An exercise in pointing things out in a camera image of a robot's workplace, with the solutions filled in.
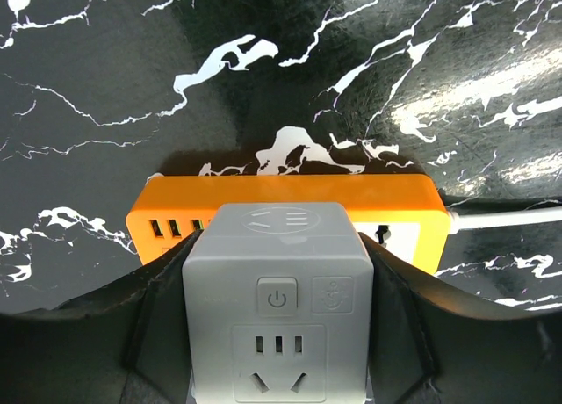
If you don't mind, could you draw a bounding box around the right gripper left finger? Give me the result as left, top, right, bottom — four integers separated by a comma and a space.
1, 233, 200, 403

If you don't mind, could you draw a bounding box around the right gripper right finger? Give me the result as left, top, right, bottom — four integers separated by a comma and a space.
360, 234, 561, 403

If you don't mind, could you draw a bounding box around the white power cord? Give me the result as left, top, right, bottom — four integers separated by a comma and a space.
447, 206, 562, 234

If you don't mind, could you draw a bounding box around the orange power strip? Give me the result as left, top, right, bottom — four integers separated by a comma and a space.
126, 174, 451, 274

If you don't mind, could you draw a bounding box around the white cube socket adapter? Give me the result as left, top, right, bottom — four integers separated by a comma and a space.
183, 202, 374, 403

